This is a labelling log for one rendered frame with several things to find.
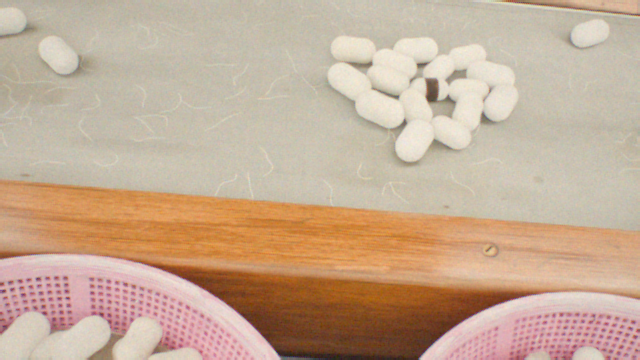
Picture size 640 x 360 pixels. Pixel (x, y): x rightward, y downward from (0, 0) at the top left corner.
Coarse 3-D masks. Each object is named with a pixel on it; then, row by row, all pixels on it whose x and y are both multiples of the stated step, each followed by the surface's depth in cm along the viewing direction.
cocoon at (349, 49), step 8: (336, 40) 56; (344, 40) 55; (352, 40) 56; (360, 40) 56; (368, 40) 56; (336, 48) 55; (344, 48) 55; (352, 48) 55; (360, 48) 55; (368, 48) 55; (336, 56) 56; (344, 56) 56; (352, 56) 56; (360, 56) 56; (368, 56) 56
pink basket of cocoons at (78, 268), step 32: (32, 256) 37; (64, 256) 37; (96, 256) 37; (0, 288) 37; (32, 288) 37; (64, 288) 38; (96, 288) 38; (128, 288) 37; (160, 288) 37; (192, 288) 36; (0, 320) 38; (64, 320) 39; (128, 320) 38; (160, 320) 38; (192, 320) 37; (224, 320) 36; (224, 352) 36; (256, 352) 35
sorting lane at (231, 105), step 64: (0, 0) 58; (64, 0) 59; (128, 0) 60; (192, 0) 61; (256, 0) 62; (320, 0) 63; (384, 0) 64; (448, 0) 65; (0, 64) 52; (128, 64) 54; (192, 64) 54; (256, 64) 55; (320, 64) 56; (512, 64) 59; (576, 64) 60; (0, 128) 47; (64, 128) 48; (128, 128) 49; (192, 128) 49; (256, 128) 50; (320, 128) 51; (384, 128) 51; (512, 128) 53; (576, 128) 54; (192, 192) 45; (256, 192) 46; (320, 192) 46; (384, 192) 47; (448, 192) 48; (512, 192) 48; (576, 192) 49
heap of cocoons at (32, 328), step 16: (16, 320) 37; (32, 320) 37; (48, 320) 38; (96, 320) 37; (144, 320) 38; (0, 336) 36; (16, 336) 36; (32, 336) 37; (48, 336) 38; (64, 336) 36; (80, 336) 36; (96, 336) 37; (112, 336) 39; (128, 336) 37; (144, 336) 37; (160, 336) 38; (0, 352) 35; (16, 352) 36; (32, 352) 37; (48, 352) 37; (64, 352) 36; (80, 352) 36; (96, 352) 38; (112, 352) 38; (128, 352) 36; (144, 352) 37; (160, 352) 39; (176, 352) 37; (192, 352) 37
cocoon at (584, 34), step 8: (584, 24) 61; (592, 24) 61; (600, 24) 61; (576, 32) 61; (584, 32) 61; (592, 32) 61; (600, 32) 61; (608, 32) 62; (576, 40) 61; (584, 40) 61; (592, 40) 61; (600, 40) 62
